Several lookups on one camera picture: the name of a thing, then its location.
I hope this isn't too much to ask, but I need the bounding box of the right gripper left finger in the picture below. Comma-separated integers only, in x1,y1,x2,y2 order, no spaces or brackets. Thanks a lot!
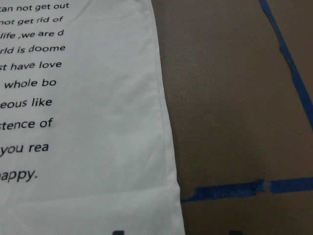
112,230,125,235

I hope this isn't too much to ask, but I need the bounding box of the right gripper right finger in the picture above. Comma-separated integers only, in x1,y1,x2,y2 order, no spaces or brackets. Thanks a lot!
229,230,244,235

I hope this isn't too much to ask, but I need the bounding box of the white long-sleeve printed shirt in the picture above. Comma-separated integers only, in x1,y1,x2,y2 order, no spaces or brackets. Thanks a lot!
0,0,185,235

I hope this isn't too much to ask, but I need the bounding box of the brown table mat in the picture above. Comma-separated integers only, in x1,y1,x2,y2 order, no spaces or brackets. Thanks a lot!
152,0,313,235

